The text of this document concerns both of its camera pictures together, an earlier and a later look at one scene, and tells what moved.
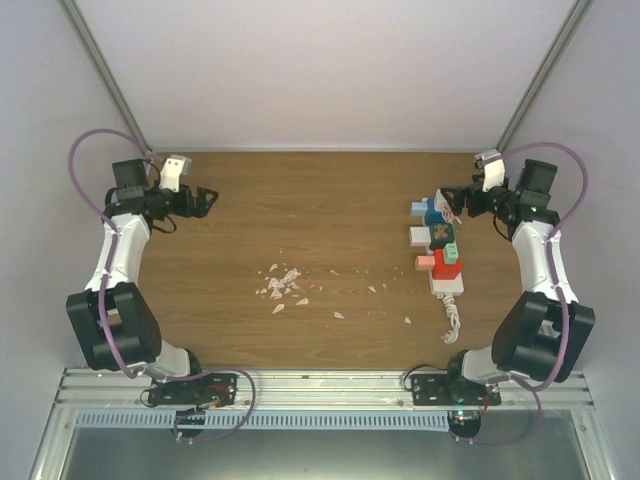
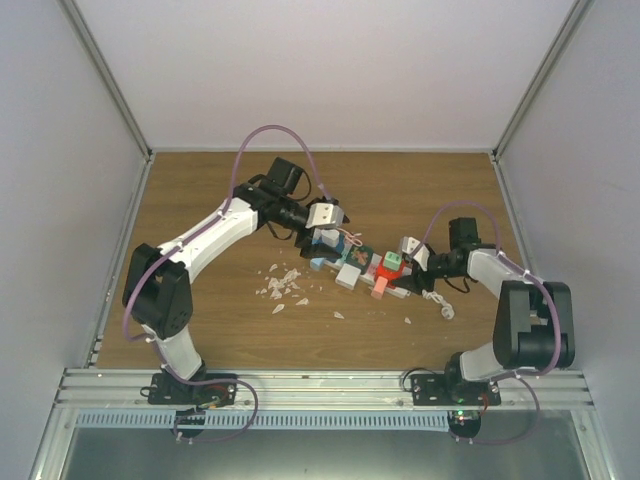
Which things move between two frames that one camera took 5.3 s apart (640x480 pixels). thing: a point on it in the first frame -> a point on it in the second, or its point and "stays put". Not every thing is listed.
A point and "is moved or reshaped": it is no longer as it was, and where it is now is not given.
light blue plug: [419, 208] -> [317, 262]
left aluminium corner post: [83, 30] stays put
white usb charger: [439, 201] -> [330, 237]
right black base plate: [433, 389] stays put
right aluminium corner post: [575, 16] stays put
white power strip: [445, 287] -> [368, 274]
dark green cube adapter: [440, 235] -> [360, 257]
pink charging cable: [448, 214] -> [351, 237]
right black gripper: [475, 209] -> [412, 283]
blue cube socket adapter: [432, 216] -> [340, 243]
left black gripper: [201, 210] -> [310, 251]
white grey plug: [419, 236] is moved or reshaped
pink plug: [424, 262] is moved or reshaped
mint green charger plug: [451, 253] is moved or reshaped
